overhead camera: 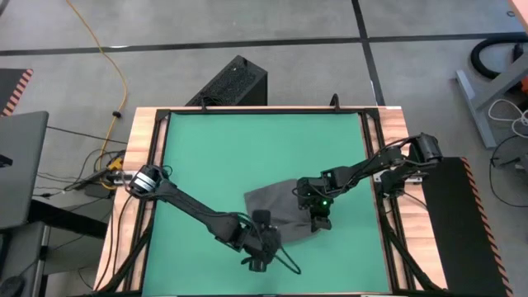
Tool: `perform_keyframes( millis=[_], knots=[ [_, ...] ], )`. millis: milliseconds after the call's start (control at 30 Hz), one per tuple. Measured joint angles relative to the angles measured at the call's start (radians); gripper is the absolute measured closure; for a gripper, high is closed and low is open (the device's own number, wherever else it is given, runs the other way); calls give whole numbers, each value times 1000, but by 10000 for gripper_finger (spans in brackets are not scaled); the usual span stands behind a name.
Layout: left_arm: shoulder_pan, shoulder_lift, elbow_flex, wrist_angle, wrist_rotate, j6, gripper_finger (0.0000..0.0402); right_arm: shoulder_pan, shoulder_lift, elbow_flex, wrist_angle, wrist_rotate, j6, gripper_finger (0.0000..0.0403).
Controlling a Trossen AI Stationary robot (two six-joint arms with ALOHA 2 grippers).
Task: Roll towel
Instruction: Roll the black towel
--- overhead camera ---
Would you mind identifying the black computer tower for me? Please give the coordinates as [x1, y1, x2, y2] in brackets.
[185, 54, 268, 107]

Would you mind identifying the teal table mat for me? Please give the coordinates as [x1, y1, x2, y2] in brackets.
[142, 113, 391, 296]

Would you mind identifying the large black striped floor mat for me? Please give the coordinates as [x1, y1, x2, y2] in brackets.
[416, 155, 515, 297]

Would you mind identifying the grey metal desk leg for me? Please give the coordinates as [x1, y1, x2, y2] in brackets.
[455, 61, 528, 149]

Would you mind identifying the yellow cable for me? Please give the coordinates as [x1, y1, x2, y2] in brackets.
[65, 0, 128, 191]

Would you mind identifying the grey terry towel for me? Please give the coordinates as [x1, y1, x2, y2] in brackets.
[243, 177, 327, 248]

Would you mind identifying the black table frame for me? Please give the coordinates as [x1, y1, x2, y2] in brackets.
[97, 107, 449, 297]

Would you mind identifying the white cable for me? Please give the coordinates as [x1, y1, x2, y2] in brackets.
[488, 97, 528, 139]

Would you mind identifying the black vacuum hose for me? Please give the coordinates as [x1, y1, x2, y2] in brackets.
[469, 32, 528, 80]

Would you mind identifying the small black striped floor mat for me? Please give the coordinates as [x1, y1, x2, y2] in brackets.
[0, 68, 34, 117]

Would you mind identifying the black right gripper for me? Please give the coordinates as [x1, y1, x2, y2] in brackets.
[299, 192, 333, 232]

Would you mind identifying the black power strip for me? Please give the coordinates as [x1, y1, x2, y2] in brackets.
[65, 167, 133, 191]

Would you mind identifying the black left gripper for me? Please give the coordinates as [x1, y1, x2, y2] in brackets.
[243, 209, 282, 273]

